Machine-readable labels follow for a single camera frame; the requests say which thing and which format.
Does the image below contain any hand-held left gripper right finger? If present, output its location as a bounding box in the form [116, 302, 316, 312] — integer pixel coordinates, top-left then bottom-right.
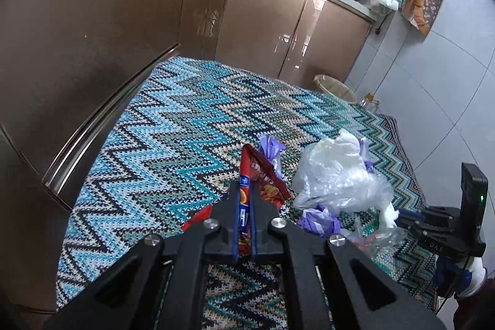
[249, 183, 445, 330]

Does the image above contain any cooking oil bottle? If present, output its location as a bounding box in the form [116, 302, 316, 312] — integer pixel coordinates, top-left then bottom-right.
[359, 93, 381, 110]

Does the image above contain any beige wastebasket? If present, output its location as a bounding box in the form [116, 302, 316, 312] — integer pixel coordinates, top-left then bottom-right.
[313, 74, 356, 105]

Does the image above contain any red snack packet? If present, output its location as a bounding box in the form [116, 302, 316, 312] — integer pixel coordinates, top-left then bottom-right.
[182, 144, 291, 255]

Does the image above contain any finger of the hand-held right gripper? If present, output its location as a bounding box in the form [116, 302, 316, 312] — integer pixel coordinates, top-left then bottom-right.
[398, 208, 426, 224]
[402, 222, 439, 242]

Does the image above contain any brown kitchen cabinet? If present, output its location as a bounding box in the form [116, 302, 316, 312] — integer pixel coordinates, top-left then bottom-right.
[0, 0, 377, 315]

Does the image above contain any person's right forearm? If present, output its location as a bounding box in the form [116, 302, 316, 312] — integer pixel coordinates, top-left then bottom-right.
[450, 287, 489, 330]

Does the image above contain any large clear plastic bag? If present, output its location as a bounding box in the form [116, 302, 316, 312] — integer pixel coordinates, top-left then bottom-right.
[292, 129, 395, 215]

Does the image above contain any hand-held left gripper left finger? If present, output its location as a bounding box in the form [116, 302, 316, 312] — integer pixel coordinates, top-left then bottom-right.
[44, 179, 242, 330]

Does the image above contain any person's right hand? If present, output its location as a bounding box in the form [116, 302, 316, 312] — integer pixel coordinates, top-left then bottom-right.
[434, 257, 488, 300]

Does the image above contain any purple plastic bag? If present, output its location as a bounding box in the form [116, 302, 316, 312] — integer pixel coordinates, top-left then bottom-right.
[358, 137, 377, 175]
[257, 135, 287, 176]
[296, 204, 351, 238]

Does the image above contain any clear plastic wrap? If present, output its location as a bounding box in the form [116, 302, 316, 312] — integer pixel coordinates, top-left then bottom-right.
[344, 222, 407, 258]

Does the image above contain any zigzag knitted mat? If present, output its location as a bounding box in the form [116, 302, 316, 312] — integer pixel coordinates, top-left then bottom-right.
[56, 55, 437, 330]

